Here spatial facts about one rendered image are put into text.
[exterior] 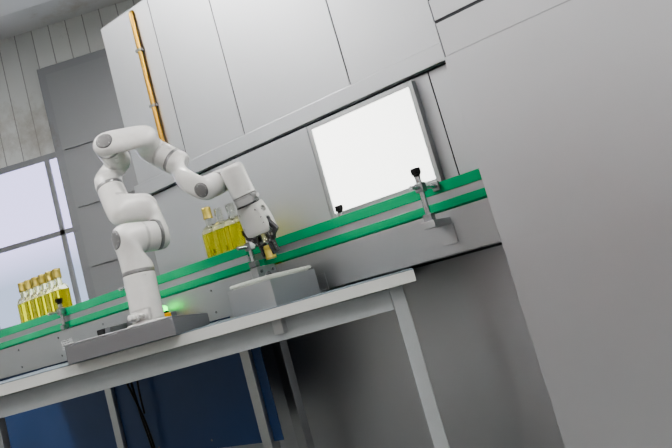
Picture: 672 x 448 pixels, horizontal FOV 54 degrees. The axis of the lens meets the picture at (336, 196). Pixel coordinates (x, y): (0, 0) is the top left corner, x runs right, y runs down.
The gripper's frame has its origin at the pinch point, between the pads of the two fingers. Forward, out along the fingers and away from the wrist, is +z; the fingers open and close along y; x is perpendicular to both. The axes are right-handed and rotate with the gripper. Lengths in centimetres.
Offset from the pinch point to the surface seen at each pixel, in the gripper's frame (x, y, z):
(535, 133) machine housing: 0, -90, -4
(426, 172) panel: -33, -44, -1
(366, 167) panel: -34.8, -23.6, -9.1
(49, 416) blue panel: 11, 143, 35
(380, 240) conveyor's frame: -10.7, -31.8, 10.9
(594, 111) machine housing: -1, -104, -4
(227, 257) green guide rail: -3.8, 21.8, -1.2
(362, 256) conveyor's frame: -9.7, -24.2, 13.6
